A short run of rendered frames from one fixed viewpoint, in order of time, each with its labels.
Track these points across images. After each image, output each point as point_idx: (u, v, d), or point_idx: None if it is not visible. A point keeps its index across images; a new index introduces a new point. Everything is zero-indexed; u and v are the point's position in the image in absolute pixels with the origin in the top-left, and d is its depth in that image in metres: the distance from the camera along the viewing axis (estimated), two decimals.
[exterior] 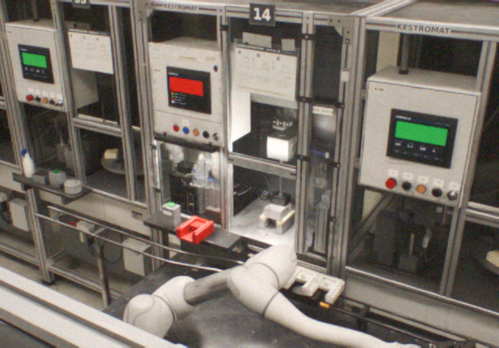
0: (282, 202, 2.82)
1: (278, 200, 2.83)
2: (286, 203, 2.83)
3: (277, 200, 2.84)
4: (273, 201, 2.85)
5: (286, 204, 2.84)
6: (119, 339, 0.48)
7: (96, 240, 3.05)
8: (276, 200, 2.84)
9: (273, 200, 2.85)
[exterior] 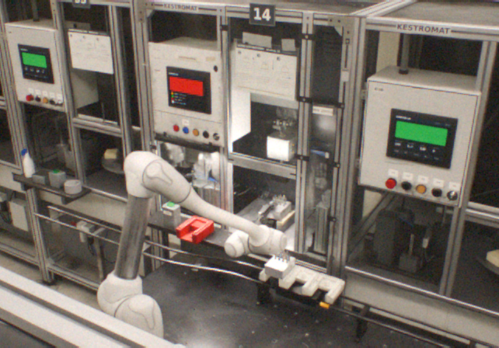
0: (283, 179, 2.77)
1: (279, 177, 2.78)
2: (287, 180, 2.78)
3: (278, 178, 2.78)
4: (274, 179, 2.80)
5: (287, 182, 2.78)
6: (119, 339, 0.48)
7: (96, 240, 3.05)
8: (277, 177, 2.79)
9: (273, 177, 2.80)
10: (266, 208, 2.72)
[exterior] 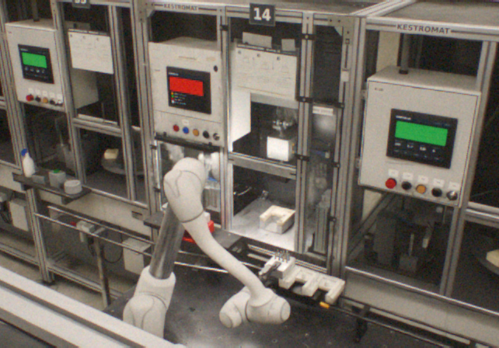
0: (283, 179, 2.77)
1: (279, 177, 2.78)
2: (287, 180, 2.78)
3: (278, 178, 2.78)
4: (274, 179, 2.80)
5: (287, 182, 2.78)
6: (119, 339, 0.48)
7: (96, 240, 3.05)
8: (277, 177, 2.79)
9: (273, 177, 2.80)
10: (268, 269, 2.43)
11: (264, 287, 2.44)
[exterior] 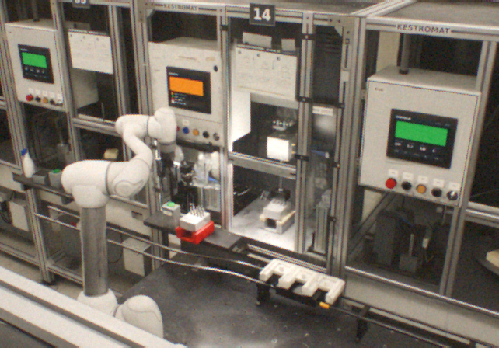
0: (282, 197, 2.81)
1: (278, 195, 2.82)
2: (286, 198, 2.82)
3: (277, 196, 2.83)
4: (273, 196, 2.84)
5: (286, 200, 2.83)
6: (119, 339, 0.48)
7: None
8: (276, 195, 2.83)
9: (273, 195, 2.84)
10: (159, 168, 2.80)
11: (172, 165, 2.75)
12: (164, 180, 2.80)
